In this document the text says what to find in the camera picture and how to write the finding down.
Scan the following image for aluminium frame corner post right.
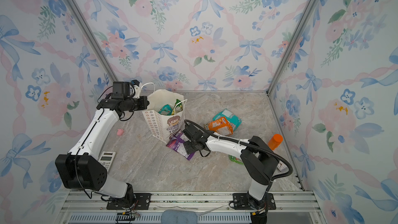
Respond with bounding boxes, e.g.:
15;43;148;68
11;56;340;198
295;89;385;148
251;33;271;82
267;0;319;97

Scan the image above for orange Fox's candy packet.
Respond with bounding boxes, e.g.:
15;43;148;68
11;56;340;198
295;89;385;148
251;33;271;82
205;117;233;136

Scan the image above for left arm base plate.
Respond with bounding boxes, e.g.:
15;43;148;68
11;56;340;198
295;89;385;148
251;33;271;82
106;193;152;210

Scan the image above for red green Fox's candy packet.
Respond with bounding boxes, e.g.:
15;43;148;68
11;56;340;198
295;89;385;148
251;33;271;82
158;104;174;116

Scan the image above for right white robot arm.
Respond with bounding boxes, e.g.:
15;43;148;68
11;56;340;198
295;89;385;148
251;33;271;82
182;120;279;210

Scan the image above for green Fox's spring tea packet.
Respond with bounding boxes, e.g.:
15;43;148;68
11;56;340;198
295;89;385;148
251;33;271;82
172;99;183;115

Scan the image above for purple Fox's candy packet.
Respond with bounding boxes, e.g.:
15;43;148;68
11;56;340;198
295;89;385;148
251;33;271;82
166;130;194;161

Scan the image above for white calculator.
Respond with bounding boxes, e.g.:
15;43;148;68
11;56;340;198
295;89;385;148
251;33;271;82
98;151;116;172

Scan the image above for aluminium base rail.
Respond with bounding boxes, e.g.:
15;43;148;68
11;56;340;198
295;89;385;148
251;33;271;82
55;191;326;224

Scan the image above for teal snack packet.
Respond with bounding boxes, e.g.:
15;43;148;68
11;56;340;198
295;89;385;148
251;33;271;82
213;108;241;131

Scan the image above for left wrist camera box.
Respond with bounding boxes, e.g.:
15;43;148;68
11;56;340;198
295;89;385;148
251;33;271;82
111;80;140;100

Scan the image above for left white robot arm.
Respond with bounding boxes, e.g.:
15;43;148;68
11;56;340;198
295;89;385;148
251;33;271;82
55;96;149;209

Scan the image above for pink small toy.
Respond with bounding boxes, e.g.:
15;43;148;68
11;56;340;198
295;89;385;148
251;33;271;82
117;129;124;136

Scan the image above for aluminium frame corner post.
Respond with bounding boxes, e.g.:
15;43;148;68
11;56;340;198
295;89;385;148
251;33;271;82
267;0;319;97
64;0;118;82

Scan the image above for blue grey cloth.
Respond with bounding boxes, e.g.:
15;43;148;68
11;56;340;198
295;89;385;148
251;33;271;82
161;210;198;224

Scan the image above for green snack packet label side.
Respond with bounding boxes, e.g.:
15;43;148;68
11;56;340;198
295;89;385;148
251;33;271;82
229;155;244;165

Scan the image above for aluminium frame corner post left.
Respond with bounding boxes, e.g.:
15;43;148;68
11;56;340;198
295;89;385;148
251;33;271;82
64;0;118;82

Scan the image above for black corrugated cable conduit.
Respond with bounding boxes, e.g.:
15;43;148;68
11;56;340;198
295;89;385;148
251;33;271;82
183;119;293;181

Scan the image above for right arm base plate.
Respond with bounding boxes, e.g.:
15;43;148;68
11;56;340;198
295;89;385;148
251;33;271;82
230;193;276;211

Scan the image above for white printed paper bag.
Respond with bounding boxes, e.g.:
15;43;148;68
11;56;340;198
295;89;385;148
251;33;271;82
140;83;187;143

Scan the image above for orange bottle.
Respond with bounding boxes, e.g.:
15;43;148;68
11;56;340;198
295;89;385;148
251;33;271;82
267;134;284;150

